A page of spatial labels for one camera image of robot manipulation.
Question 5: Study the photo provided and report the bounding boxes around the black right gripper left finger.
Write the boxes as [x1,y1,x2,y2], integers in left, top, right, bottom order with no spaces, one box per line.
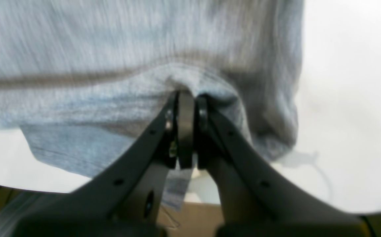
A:
[13,92,179,237]

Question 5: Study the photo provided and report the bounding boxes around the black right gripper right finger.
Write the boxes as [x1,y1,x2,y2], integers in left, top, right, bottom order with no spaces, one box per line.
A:
[194,96,371,237]

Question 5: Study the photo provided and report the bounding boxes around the grey t-shirt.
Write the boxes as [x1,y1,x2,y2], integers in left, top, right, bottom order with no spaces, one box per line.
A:
[0,0,305,211]

